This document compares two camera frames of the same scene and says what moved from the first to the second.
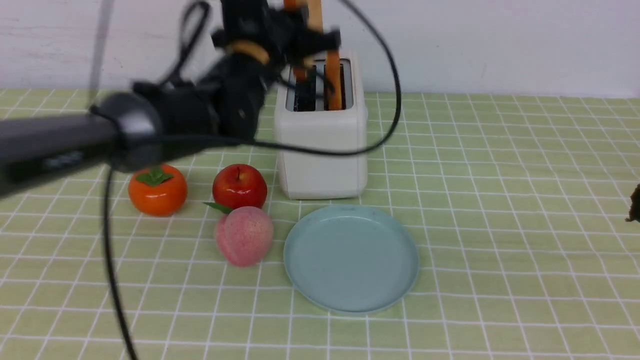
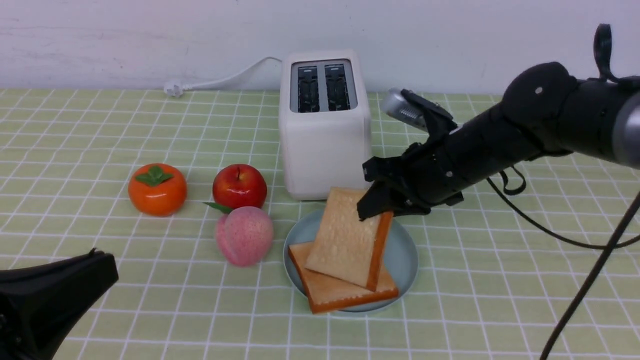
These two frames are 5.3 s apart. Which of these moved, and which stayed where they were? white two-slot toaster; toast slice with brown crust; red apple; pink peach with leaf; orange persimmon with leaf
Moved: toast slice with brown crust
Stayed: orange persimmon with leaf; white two-slot toaster; pink peach with leaf; red apple
